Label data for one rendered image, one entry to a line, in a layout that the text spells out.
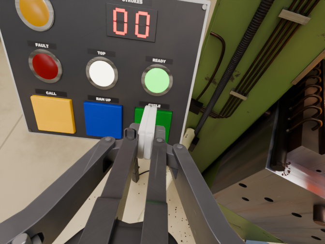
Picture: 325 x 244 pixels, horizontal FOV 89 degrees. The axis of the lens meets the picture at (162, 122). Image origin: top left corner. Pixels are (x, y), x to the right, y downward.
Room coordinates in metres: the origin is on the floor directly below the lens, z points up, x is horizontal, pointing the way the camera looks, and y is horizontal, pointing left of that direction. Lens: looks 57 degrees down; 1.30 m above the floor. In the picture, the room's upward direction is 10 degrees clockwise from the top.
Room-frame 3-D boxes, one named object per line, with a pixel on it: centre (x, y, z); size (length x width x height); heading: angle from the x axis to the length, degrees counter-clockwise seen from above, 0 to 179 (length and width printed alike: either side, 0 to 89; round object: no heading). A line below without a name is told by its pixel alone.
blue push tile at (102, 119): (0.18, 0.12, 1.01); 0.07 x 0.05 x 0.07; 94
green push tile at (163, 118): (0.18, 0.02, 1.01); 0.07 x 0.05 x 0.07; 94
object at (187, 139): (0.22, -0.07, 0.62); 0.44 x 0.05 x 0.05; 159
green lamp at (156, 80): (0.23, 0.02, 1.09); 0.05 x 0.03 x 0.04; 69
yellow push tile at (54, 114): (0.17, 0.22, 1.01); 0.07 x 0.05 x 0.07; 94
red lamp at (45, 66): (0.21, 0.22, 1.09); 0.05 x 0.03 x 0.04; 69
